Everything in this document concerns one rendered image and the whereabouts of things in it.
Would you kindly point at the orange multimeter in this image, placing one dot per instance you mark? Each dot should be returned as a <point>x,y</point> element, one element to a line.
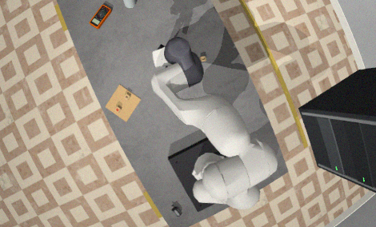
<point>100,16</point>

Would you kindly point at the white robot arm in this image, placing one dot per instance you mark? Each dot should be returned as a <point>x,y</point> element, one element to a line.
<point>247,162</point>

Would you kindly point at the white bottle with blue cap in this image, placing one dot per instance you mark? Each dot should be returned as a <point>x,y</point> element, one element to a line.
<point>130,3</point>

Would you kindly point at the orange mat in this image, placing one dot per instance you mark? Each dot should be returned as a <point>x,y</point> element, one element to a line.
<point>127,107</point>

